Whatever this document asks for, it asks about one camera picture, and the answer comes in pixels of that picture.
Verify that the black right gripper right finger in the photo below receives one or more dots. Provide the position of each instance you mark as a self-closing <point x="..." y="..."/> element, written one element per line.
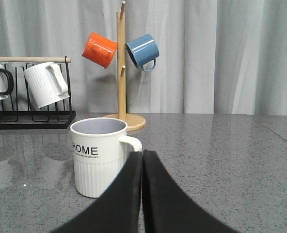
<point x="167" y="209"/>

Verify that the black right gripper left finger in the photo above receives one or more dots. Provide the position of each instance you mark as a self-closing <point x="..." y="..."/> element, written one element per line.
<point x="117" y="209"/>

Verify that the white HOME mug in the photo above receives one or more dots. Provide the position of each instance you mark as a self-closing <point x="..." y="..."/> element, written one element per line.
<point x="99" y="147"/>

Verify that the wooden mug tree stand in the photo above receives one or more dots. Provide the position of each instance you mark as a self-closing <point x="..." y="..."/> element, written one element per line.
<point x="134" y="121"/>

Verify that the white ribbed mug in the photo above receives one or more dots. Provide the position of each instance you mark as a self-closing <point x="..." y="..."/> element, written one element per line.
<point x="46" y="83"/>

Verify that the blue enamel mug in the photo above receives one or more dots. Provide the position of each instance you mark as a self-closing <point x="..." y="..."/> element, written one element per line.
<point x="142" y="51"/>

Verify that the orange enamel mug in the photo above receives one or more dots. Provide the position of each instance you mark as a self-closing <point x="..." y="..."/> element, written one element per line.
<point x="99" y="50"/>

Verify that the grey curtain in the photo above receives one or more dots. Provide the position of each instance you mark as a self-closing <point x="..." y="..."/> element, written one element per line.
<point x="216" y="56"/>

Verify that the black wire mug rack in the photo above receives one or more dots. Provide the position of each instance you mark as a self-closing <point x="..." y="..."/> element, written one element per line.
<point x="19" y="110"/>

